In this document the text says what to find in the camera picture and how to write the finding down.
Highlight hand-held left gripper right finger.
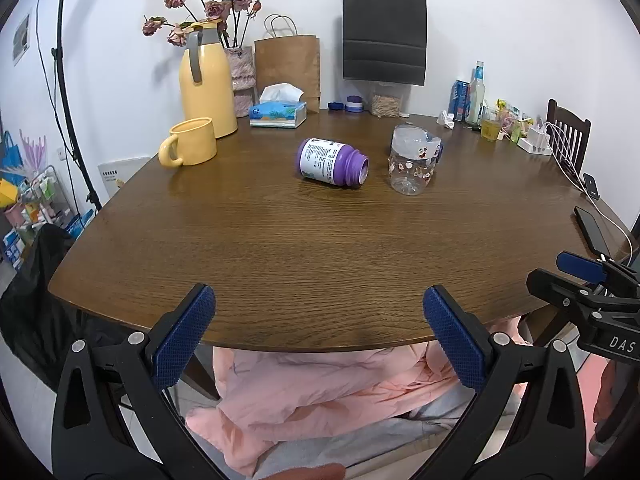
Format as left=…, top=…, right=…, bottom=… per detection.
left=422, top=284, right=589, bottom=480

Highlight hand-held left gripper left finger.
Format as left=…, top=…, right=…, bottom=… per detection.
left=51, top=283, right=236, bottom=480

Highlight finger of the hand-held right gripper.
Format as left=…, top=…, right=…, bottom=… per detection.
left=526, top=268, right=603, bottom=317
left=556, top=251, right=610, bottom=284

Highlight purple cup with white label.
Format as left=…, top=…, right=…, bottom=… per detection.
left=298, top=137, right=371, bottom=190

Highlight clear plastic cartoon-print cup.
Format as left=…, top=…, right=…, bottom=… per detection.
left=388, top=124, right=445, bottom=196

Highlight black smartphone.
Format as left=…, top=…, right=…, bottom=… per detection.
left=573, top=206, right=613, bottom=256

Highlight white charging hub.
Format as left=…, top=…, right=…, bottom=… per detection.
left=517, top=121, right=553, bottom=157

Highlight dark wooden chair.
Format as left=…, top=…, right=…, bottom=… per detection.
left=545, top=98, right=592, bottom=176

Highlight pink padded jacket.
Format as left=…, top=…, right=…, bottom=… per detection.
left=185, top=320, right=531, bottom=476

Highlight black cloth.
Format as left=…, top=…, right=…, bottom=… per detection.
left=0, top=223, right=146, bottom=391

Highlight colourful snack packets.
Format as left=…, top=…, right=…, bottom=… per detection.
left=495, top=100, right=533, bottom=143

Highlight glass of yellow liquid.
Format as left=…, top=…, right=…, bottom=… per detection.
left=480, top=108, right=502, bottom=140

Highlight white cardboard box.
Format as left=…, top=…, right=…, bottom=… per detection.
left=97, top=156, right=158, bottom=203

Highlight clear glass bottle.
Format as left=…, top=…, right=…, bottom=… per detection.
left=466, top=60, right=487, bottom=126

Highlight yellow ceramic mug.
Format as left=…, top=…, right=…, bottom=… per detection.
left=159, top=117, right=218, bottom=169

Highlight blue drink can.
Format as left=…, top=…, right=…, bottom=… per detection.
left=447, top=79, right=471, bottom=121

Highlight blue tissue box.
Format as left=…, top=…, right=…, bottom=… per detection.
left=249, top=83, right=307, bottom=129

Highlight glass jar of oats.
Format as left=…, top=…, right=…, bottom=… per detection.
left=370, top=81, right=404, bottom=117

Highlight yellow thermos jug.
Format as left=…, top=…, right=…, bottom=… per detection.
left=179, top=19, right=239, bottom=138

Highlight blue gift bag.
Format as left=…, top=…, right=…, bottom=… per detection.
left=0, top=130, right=24, bottom=171

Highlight pink vase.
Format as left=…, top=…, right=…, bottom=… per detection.
left=223, top=46, right=257, bottom=119

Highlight black light stand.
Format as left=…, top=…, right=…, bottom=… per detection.
left=50, top=0, right=103, bottom=211

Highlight brown paper bag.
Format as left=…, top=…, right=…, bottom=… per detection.
left=254, top=14, right=321, bottom=114

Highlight black paper bag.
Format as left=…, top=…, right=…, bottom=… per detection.
left=342, top=0, right=427, bottom=87

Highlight dried pink roses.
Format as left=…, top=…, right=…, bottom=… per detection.
left=142, top=0, right=262, bottom=50

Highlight white charging cables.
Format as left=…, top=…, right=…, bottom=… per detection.
left=542, top=121, right=633, bottom=257

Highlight wire rack of packets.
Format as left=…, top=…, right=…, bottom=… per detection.
left=0, top=165, right=83, bottom=271

